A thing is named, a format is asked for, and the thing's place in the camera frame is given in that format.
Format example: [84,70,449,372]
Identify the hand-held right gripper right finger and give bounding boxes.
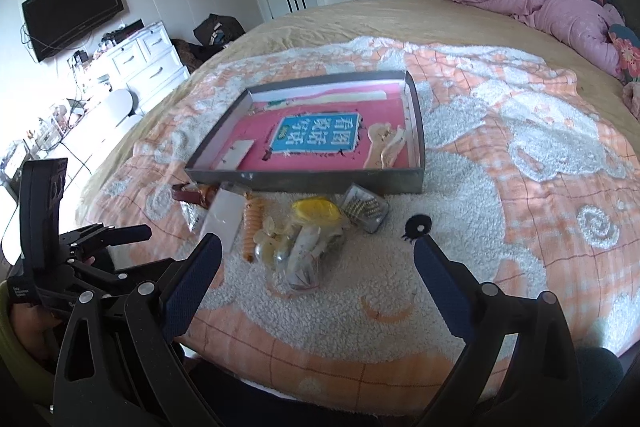
[412,236,584,427]

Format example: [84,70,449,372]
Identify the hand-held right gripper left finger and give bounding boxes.
[51,232,224,427]

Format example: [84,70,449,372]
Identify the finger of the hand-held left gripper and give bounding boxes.
[59,223,152,264]
[67,257,176,303]

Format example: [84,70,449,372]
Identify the frosted packet with chain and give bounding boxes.
[197,184,249,254]

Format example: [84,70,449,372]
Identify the brown bracelet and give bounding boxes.
[172,181,222,211]

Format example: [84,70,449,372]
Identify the white hair clip packet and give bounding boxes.
[272,227,347,294]

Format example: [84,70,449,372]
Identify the clear bag yellow hair ties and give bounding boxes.
[290,198,351,239]

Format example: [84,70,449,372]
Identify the grey cardboard box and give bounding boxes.
[184,69,427,196]

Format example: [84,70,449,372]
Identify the person's left forearm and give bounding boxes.
[0,286,22,374]

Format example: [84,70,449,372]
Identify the person's left hand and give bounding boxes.
[9,304,63,360]

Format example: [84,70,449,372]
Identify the black hair clip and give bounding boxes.
[400,214,432,244]

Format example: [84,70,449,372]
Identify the cluttered white desk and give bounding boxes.
[0,97,90,188]

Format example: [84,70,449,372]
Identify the orange white fleece blanket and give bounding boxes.
[89,36,640,404]

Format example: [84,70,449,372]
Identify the small packet of hairpins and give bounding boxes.
[340,183,391,234]

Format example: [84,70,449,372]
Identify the white round stool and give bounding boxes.
[97,88,138,130]

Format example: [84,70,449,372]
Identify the white earring card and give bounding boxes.
[215,139,256,169]

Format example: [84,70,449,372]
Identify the beige hair claw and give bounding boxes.
[367,123,410,168]

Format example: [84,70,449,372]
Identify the pink book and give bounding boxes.
[212,88,417,171]

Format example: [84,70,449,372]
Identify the white drawer dresser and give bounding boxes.
[67,21,191,118]

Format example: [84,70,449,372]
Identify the dark cloth pile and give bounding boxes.
[171,38,212,74]

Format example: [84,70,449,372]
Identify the dark floor bag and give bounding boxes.
[194,13,246,48]

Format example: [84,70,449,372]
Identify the pink fleece throw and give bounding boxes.
[621,81,640,118]

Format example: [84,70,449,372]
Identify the beige bed sheet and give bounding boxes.
[80,0,640,188]

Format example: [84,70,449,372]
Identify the pink floral quilt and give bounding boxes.
[440,0,640,82]

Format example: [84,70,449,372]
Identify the orange spiral hair tie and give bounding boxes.
[241,192,266,264]

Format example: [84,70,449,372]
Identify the black wall television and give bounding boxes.
[21,0,125,62]

